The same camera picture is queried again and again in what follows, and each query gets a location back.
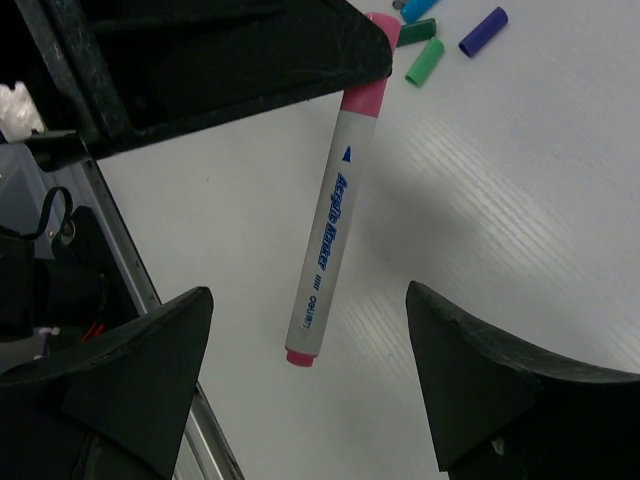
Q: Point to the pink cap marker pen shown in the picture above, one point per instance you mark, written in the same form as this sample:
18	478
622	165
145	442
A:
359	110

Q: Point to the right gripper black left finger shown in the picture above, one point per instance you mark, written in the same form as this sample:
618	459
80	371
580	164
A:
113	407

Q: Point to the aluminium rail frame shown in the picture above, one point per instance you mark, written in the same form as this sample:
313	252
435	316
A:
206	453

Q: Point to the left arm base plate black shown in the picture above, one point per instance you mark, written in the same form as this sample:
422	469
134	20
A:
80	287

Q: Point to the dark blue pen cap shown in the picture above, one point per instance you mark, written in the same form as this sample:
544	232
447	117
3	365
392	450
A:
484	32

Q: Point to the light green pen cap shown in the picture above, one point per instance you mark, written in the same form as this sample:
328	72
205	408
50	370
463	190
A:
425	62

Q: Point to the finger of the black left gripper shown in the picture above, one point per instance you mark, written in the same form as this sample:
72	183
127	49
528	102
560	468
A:
112	76

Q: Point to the dark green pen cap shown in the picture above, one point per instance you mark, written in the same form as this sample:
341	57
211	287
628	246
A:
420	31

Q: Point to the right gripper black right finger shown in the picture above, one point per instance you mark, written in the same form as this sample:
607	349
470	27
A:
499	407

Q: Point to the medium blue pen cap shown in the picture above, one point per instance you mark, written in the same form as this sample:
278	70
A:
414	10

